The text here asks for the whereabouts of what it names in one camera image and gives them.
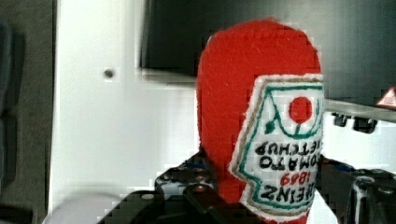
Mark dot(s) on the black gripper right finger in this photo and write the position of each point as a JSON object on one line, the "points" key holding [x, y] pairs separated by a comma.
{"points": [[357, 196]]}

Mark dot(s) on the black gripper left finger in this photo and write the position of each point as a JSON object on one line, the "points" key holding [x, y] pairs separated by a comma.
{"points": [[186, 194]]}

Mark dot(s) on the black toaster oven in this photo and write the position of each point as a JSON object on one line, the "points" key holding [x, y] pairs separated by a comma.
{"points": [[356, 42]]}

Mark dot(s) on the red ketchup bottle plush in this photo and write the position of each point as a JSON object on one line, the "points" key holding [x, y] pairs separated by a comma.
{"points": [[260, 118]]}

